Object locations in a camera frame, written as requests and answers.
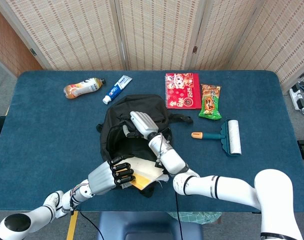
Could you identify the black backpack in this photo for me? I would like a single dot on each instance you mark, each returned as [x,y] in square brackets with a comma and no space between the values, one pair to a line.
[141,105]

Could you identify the blue felt table cover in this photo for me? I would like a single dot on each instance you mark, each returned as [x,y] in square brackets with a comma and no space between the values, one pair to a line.
[54,120]

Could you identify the woven folding screen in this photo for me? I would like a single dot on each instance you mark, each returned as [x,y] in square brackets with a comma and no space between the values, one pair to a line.
[156,32]

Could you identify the white power strip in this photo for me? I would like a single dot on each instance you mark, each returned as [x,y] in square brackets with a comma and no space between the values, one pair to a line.
[297,98]

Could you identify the teal lint roller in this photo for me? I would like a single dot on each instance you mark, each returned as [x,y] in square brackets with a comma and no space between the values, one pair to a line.
[234,137]

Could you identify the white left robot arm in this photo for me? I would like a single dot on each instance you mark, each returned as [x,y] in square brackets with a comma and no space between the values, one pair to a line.
[36,215]

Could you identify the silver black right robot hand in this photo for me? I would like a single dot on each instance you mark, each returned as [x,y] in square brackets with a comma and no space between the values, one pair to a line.
[144,123]

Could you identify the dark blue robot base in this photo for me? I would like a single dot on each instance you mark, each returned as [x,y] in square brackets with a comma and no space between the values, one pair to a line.
[146,225]

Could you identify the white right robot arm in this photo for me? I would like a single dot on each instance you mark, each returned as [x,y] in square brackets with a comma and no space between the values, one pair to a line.
[229,187]

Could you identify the blue white toothpaste tube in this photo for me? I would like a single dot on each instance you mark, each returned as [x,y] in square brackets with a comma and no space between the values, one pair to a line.
[115,91]

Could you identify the red spiral notebook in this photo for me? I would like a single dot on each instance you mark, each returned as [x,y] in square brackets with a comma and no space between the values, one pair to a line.
[184,92]

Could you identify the green checked cloth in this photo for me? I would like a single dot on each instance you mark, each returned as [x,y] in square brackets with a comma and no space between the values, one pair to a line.
[196,217]

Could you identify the green orange snack bag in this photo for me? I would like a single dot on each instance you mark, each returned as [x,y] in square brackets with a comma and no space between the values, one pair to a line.
[209,102]

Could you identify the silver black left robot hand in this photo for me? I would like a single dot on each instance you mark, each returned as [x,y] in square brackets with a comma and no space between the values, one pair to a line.
[103,178]

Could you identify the white book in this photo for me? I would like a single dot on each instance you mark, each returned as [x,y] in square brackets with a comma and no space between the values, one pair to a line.
[146,170]

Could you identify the orange drink bottle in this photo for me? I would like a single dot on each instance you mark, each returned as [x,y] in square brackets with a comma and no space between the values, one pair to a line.
[79,88]

